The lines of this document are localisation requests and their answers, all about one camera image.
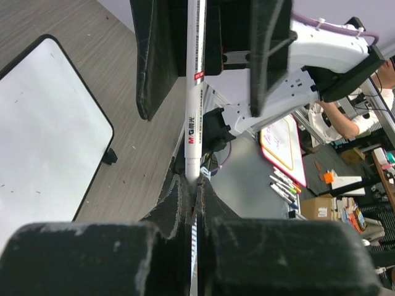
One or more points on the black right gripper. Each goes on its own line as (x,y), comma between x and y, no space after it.
(161,29)

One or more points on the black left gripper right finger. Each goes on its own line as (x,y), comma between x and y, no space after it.
(241,256)

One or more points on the markers on floor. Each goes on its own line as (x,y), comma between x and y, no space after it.
(284,190)

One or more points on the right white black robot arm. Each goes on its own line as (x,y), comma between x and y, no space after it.
(288,60)

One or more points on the white marker with magenta cap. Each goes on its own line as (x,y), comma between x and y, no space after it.
(196,30)

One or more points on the red framed whiteboard on floor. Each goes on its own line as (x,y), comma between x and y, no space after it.
(280,145)

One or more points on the small white whiteboard black frame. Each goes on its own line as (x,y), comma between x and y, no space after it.
(54,137)

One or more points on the cardboard box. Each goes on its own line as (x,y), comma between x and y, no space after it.
(318,208)

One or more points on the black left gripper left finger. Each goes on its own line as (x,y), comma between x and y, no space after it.
(149,257)

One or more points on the seated person white shirt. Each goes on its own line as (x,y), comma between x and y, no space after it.
(329,119)

